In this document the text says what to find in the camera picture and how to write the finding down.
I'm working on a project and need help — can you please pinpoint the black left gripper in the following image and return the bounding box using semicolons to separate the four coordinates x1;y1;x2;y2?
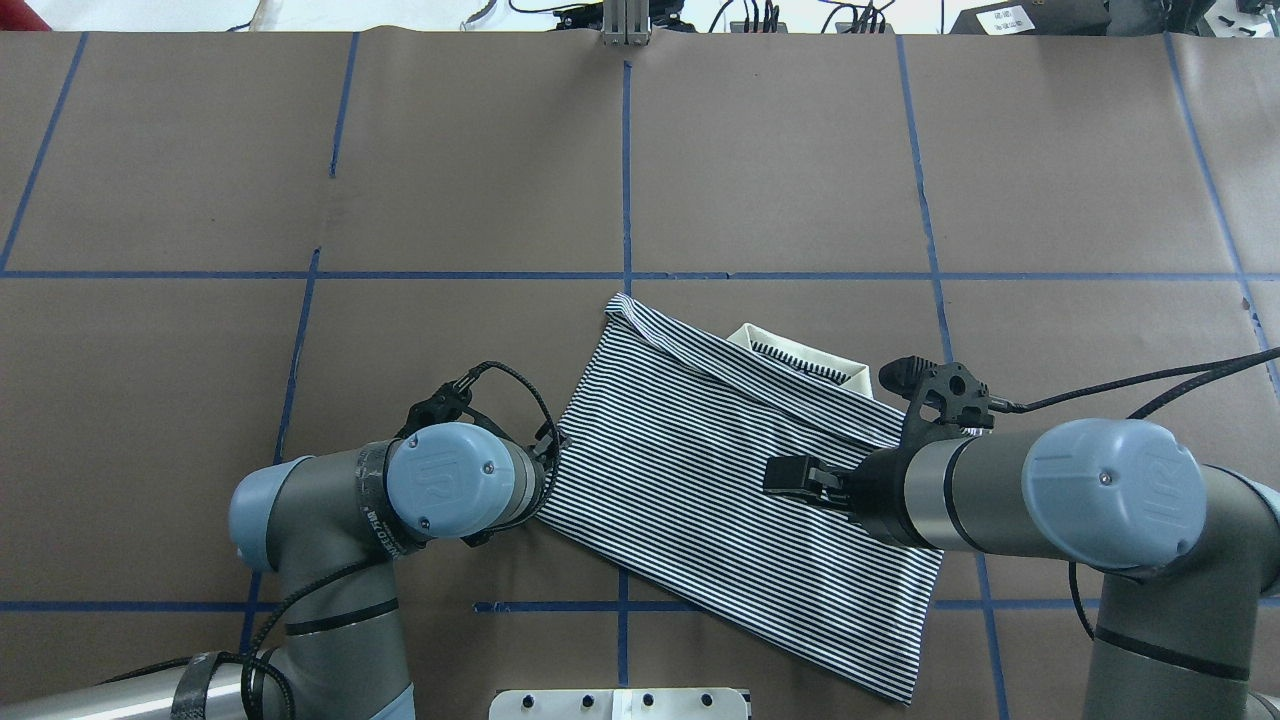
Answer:
520;445;561;524

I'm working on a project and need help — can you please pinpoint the striped polo shirt white collar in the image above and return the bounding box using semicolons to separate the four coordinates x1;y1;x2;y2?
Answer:
541;293;943;705

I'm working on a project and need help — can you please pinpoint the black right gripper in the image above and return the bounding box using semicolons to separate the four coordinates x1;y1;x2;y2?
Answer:
763;447;946;550

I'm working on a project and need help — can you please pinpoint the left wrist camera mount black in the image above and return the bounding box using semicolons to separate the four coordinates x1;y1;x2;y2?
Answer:
394;372;479;439

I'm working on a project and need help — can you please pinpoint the aluminium frame post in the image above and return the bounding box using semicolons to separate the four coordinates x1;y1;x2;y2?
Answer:
600;0;652;47

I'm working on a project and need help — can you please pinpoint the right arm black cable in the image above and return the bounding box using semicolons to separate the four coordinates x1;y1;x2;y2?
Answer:
986;348;1280;641

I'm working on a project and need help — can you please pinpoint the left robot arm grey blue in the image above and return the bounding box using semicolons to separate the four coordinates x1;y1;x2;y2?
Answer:
3;421;564;719

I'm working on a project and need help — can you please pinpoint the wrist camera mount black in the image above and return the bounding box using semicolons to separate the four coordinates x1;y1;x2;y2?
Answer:
877;356;995;448
394;372;479;439

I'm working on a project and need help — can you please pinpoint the white pedestal column base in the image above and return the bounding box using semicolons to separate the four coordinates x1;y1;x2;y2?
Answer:
488;687;753;719

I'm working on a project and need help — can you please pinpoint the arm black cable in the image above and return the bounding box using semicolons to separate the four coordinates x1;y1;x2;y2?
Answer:
100;360;561;720
986;348;1280;641

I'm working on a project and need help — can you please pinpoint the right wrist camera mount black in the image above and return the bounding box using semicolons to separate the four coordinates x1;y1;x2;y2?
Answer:
877;356;995;448

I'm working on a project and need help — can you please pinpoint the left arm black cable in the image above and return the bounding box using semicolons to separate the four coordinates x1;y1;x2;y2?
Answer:
100;360;561;720

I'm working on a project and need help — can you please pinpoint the black box white label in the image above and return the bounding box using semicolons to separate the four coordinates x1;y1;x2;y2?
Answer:
947;1;1111;37

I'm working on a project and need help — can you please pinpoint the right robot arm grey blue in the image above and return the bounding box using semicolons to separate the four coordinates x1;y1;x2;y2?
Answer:
763;419;1279;719

